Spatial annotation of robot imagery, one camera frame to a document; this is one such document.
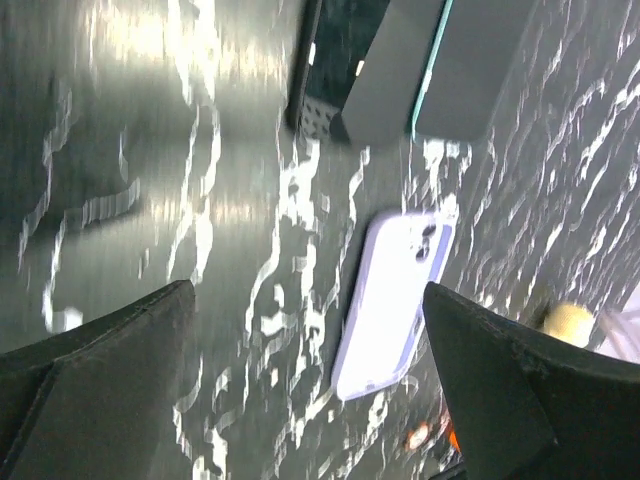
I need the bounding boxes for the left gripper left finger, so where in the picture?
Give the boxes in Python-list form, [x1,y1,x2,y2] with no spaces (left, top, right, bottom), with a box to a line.
[1,280,195,479]

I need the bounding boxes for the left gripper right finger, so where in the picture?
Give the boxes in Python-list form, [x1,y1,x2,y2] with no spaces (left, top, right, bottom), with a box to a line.
[423,283,639,479]

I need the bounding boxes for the lilac phone case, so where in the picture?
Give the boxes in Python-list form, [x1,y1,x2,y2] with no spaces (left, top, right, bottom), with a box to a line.
[331,211,457,401]

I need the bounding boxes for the black smartphone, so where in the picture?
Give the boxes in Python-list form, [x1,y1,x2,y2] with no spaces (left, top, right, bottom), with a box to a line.
[411,0,536,142]

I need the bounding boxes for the dark phone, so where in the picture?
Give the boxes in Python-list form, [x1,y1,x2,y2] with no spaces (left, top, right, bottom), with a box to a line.
[288,0,453,147]

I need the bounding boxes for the orange elbow pipe piece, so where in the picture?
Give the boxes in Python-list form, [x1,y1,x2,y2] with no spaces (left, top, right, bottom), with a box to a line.
[443,416,460,452]

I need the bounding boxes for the wooden recorder flute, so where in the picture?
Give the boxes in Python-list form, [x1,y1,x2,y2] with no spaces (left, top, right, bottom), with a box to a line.
[541,303,596,348]

